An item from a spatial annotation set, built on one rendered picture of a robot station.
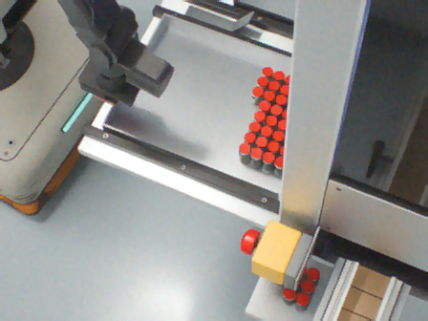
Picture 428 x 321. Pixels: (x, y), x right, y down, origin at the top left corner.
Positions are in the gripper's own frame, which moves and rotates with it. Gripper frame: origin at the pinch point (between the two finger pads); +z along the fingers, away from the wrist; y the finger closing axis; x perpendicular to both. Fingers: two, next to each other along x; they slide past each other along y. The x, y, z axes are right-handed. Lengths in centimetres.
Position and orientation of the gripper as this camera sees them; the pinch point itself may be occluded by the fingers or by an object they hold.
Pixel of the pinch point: (112, 99)
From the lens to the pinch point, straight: 142.7
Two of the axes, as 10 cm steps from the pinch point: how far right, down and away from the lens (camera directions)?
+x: 4.1, -8.3, 3.7
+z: -1.3, 3.5, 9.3
